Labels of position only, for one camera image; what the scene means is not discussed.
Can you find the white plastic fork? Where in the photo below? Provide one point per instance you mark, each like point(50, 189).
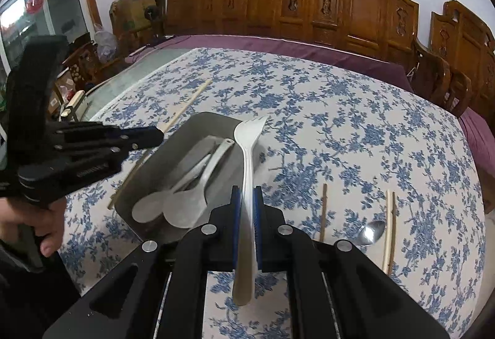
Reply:
point(247, 153)

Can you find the carved wooden sofa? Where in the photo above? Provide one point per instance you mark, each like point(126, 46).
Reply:
point(294, 2)

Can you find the carved wooden armchair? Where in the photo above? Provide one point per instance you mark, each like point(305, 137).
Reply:
point(460, 60)

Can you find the glass sliding door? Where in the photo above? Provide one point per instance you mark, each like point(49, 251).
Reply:
point(34, 10)

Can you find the light wooden chopstick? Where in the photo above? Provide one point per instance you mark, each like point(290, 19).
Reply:
point(388, 230)
point(189, 101)

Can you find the clear plastic bag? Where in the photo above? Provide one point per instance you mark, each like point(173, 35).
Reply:
point(104, 41)

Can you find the wooden block with black band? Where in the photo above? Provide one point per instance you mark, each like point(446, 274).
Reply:
point(73, 104)

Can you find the white plastic spoon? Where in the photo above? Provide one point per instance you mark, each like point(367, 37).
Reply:
point(147, 208)
point(185, 212)

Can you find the dark wooden chopstick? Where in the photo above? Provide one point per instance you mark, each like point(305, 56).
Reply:
point(393, 223)
point(323, 211)

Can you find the purple armchair cushion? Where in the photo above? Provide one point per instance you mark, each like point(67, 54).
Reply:
point(481, 145)

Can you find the black fan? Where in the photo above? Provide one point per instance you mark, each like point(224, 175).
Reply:
point(150, 13)

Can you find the large cardboard box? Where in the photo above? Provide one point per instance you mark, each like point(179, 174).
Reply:
point(131, 12)

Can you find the wooden chair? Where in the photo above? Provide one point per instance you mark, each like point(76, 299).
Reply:
point(83, 64)

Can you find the metal spoon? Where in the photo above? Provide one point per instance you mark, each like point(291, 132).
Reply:
point(370, 232)

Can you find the blue floral tablecloth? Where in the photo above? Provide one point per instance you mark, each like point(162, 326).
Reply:
point(348, 138)

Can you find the purple sofa cushion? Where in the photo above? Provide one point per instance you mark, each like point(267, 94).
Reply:
point(309, 53)

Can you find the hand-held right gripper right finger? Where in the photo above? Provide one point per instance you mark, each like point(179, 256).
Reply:
point(258, 230)

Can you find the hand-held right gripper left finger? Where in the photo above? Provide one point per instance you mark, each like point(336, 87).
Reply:
point(234, 230)

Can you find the rectangular metal tin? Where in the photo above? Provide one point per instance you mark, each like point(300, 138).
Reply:
point(226, 184)

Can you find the person's left hand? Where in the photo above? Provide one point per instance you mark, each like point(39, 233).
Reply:
point(40, 221)

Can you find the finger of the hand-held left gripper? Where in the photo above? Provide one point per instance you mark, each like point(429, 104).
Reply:
point(96, 152)
point(116, 135)

